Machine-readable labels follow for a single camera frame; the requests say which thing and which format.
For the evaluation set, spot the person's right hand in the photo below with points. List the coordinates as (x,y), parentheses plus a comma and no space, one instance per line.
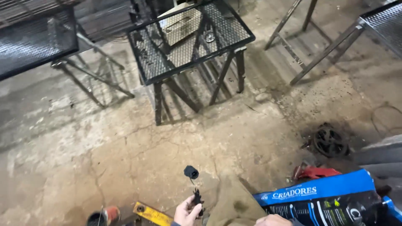
(272,220)

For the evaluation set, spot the person's left hand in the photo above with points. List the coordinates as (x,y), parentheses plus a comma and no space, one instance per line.
(185,214)

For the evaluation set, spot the small black paint roller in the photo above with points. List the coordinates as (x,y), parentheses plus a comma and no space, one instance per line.
(197,196)

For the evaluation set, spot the yellow metal bar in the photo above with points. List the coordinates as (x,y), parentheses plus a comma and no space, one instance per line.
(152,215)

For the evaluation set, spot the person's khaki trouser leg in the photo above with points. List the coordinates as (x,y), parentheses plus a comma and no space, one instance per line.
(232,204)

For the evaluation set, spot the blue and black feed bag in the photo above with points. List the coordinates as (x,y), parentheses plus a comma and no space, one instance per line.
(326,201)

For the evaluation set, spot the red metal tool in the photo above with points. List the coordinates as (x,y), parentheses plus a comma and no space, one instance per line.
(314,172)

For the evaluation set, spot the orange paint can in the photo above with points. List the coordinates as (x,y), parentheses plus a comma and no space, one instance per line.
(105,216)

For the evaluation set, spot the black wheel part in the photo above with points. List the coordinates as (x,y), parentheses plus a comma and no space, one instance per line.
(328,142)

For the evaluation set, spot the grey metal beam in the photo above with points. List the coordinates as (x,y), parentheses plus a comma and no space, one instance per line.
(381,153)

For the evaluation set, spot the black mesh metal table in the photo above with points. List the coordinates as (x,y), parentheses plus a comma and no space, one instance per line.
(188,40)
(34,40)
(383,25)

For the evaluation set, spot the round metal gauge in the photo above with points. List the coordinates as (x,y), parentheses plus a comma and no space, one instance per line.
(209,37)

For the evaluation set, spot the beige rectangular metal tube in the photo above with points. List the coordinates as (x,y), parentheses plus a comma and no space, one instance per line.
(180,25)

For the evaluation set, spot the bare metal frame legs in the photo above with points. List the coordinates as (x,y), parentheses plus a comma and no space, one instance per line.
(293,28)

